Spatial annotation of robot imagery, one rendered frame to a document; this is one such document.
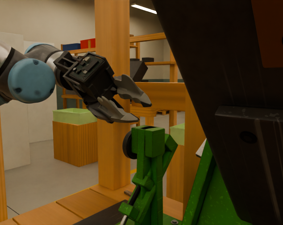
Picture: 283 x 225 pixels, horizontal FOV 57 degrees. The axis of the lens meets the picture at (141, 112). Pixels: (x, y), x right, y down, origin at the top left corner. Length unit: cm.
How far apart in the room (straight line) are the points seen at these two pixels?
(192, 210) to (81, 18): 912
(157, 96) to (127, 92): 41
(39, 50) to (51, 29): 796
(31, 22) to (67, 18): 122
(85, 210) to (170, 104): 43
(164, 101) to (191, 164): 24
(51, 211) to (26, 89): 53
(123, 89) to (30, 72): 16
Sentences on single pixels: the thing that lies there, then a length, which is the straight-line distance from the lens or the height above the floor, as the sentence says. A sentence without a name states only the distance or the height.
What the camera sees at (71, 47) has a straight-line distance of 726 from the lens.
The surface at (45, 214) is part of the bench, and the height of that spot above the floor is 88.
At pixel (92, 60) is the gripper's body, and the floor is 132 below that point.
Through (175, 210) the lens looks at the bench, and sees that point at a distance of 87.
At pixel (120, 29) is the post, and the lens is 95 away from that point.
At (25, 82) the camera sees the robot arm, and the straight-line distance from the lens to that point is 46.
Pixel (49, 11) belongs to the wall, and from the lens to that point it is 869.
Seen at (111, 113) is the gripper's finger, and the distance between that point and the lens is 47.
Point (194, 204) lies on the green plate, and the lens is 30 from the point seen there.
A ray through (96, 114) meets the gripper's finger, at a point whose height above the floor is 122.
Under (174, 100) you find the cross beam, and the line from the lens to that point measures 85.
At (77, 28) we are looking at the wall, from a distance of 916.
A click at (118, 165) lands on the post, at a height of 97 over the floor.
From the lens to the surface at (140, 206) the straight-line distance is 65.
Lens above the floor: 129
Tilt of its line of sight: 8 degrees down
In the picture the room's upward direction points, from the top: straight up
